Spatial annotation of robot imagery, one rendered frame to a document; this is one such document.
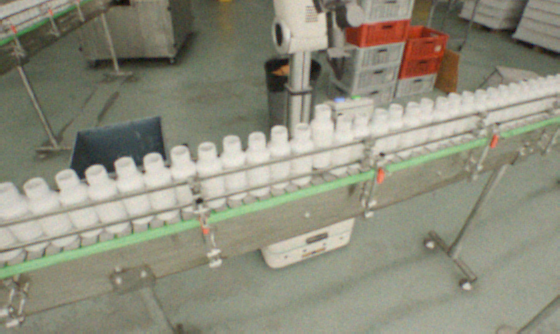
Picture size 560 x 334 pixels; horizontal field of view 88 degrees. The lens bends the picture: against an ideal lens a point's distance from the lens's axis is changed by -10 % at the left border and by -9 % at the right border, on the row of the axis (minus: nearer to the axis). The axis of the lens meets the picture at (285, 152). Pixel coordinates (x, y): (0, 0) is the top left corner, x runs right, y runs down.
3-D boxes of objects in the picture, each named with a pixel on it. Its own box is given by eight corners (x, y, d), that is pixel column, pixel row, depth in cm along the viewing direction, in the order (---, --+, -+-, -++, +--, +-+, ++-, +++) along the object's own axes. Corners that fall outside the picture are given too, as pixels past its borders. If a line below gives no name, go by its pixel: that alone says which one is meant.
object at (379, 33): (359, 48, 277) (363, 23, 264) (332, 35, 306) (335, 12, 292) (406, 41, 302) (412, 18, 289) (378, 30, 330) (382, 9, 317)
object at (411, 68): (399, 80, 335) (404, 60, 321) (375, 66, 364) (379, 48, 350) (438, 73, 356) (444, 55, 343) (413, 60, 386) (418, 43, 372)
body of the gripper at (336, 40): (357, 51, 94) (356, 26, 91) (328, 55, 90) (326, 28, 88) (346, 52, 100) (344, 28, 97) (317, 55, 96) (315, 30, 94)
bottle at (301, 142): (313, 184, 85) (318, 133, 75) (291, 187, 84) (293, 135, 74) (307, 170, 89) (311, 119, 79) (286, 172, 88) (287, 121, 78)
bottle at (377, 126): (364, 167, 91) (376, 118, 81) (356, 155, 96) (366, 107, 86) (383, 165, 92) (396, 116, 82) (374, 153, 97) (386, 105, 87)
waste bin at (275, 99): (275, 153, 261) (276, 80, 223) (257, 125, 294) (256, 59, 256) (324, 142, 276) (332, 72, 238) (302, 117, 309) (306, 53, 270)
